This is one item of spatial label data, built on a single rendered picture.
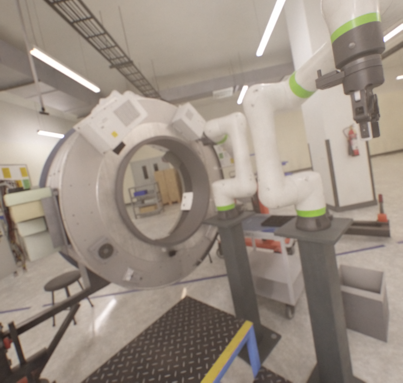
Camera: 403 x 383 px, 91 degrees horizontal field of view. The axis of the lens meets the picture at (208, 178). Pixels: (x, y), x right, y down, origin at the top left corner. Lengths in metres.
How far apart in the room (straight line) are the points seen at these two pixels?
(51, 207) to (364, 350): 1.98
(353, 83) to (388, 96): 13.36
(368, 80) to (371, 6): 0.14
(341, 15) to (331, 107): 3.59
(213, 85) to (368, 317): 6.15
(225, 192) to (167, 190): 6.91
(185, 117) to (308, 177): 1.06
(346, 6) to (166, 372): 1.17
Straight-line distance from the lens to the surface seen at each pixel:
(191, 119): 1.71
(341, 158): 4.17
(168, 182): 8.08
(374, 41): 0.59
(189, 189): 2.16
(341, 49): 0.59
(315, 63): 0.84
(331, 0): 0.63
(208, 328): 1.07
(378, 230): 3.12
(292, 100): 0.95
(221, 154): 10.41
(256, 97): 0.87
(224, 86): 6.70
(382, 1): 0.67
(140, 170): 11.07
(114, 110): 1.30
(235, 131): 1.26
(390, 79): 14.19
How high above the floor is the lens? 1.29
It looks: 4 degrees down
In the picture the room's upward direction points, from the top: 11 degrees counter-clockwise
